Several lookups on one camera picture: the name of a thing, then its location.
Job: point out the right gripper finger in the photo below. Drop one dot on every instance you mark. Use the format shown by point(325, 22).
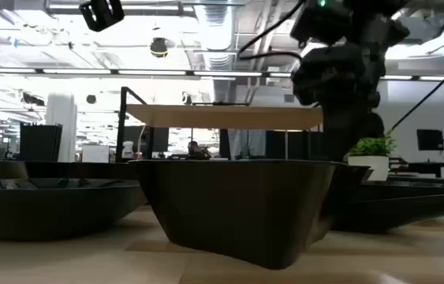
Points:
point(373, 126)
point(338, 134)

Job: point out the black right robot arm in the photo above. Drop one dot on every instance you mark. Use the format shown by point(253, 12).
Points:
point(375, 19)

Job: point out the black teardrop mini plate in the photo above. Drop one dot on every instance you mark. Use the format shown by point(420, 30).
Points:
point(403, 213)

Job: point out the green plant in white pot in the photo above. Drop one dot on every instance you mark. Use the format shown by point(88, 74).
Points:
point(371, 165)

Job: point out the black partition panel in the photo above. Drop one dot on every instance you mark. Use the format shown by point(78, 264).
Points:
point(292, 146)

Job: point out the black monitor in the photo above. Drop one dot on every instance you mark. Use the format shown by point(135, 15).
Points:
point(430, 140)

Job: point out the black ceiling lamp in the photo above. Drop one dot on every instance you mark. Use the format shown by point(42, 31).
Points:
point(159, 47)

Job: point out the black background desk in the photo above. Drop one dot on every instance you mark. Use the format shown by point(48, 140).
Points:
point(426, 167)

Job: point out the round black ceiling sensor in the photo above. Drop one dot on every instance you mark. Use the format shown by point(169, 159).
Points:
point(91, 99)

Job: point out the wooden shelf with black legs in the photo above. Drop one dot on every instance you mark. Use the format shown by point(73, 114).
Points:
point(225, 117)

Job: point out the white round pillar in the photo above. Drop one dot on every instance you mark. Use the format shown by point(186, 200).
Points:
point(61, 126)

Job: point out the white bottle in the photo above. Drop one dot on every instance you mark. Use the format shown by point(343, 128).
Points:
point(128, 152)

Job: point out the white box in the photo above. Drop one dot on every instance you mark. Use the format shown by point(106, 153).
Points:
point(95, 154)

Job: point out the person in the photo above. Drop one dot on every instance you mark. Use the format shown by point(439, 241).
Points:
point(198, 152)

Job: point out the black cabinet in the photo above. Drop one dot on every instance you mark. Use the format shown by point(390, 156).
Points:
point(40, 142)

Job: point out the long ceiling light rail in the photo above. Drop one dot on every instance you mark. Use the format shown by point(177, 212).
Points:
point(150, 72)

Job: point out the silver ventilation duct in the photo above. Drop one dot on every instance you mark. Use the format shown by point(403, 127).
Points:
point(217, 23)

